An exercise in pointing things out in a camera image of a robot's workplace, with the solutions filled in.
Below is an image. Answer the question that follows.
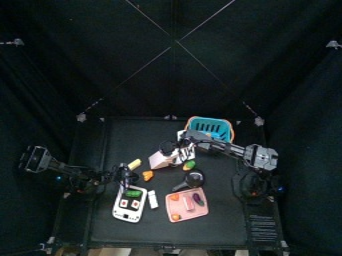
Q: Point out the black flared knife handle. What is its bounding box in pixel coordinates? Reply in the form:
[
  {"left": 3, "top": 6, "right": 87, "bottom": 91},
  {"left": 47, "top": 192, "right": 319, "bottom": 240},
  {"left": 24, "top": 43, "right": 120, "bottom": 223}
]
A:
[{"left": 179, "top": 148, "right": 192, "bottom": 165}]

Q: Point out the orange toy food piece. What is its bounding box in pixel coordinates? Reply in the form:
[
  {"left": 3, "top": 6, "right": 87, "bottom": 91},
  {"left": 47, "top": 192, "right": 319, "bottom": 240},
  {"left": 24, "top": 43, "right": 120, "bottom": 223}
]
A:
[{"left": 142, "top": 169, "right": 156, "bottom": 182}]

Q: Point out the white sushi tray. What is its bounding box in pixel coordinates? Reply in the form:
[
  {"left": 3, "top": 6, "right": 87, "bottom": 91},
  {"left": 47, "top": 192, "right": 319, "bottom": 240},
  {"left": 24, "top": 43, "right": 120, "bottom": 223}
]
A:
[{"left": 111, "top": 184, "right": 148, "bottom": 224}]

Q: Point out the toy frying pan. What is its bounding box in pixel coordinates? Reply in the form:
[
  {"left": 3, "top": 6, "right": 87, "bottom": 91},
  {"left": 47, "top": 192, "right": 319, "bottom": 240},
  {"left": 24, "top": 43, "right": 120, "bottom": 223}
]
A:
[{"left": 171, "top": 168, "right": 207, "bottom": 193}]

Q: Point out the toy corn green husk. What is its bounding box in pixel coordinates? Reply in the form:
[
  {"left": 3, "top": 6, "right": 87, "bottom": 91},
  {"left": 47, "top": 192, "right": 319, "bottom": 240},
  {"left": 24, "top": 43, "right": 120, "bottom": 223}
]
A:
[{"left": 182, "top": 159, "right": 198, "bottom": 172}]

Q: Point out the black label white text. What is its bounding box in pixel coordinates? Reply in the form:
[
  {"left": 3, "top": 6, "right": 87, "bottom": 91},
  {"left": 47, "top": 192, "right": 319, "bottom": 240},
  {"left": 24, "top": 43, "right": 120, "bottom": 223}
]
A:
[{"left": 246, "top": 213, "right": 280, "bottom": 242}]

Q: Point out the green toy piece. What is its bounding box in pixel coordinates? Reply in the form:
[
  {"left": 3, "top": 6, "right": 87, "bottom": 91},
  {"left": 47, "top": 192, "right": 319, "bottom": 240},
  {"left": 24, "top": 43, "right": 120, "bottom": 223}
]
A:
[{"left": 124, "top": 189, "right": 144, "bottom": 198}]

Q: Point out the teal basket orange rim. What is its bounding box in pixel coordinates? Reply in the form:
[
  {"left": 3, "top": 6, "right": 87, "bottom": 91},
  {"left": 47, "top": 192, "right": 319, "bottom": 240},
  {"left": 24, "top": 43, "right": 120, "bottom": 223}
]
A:
[{"left": 184, "top": 115, "right": 236, "bottom": 144}]

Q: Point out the white knife holder block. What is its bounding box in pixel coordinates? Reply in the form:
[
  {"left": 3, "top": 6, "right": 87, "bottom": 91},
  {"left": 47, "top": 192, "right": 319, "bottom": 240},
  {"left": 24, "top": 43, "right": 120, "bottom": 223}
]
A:
[{"left": 147, "top": 149, "right": 180, "bottom": 171}]

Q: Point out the cream yellow toy piece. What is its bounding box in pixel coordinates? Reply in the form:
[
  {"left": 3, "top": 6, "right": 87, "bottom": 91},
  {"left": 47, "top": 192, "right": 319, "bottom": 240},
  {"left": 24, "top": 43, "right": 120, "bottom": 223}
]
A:
[{"left": 127, "top": 158, "right": 143, "bottom": 171}]

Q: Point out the purple toy eggplant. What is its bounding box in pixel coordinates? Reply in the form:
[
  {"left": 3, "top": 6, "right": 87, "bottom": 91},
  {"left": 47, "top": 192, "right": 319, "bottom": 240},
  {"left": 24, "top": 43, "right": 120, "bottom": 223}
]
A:
[{"left": 191, "top": 192, "right": 206, "bottom": 208}]

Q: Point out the black straight knife handle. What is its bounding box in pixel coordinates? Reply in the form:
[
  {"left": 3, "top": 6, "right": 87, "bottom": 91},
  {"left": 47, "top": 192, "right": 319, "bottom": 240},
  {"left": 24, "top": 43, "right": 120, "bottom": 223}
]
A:
[{"left": 187, "top": 146, "right": 198, "bottom": 163}]

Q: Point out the pink toy tray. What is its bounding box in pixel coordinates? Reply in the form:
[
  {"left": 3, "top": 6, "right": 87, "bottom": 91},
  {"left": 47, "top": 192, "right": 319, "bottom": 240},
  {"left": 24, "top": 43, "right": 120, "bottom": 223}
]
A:
[{"left": 164, "top": 186, "right": 211, "bottom": 224}]

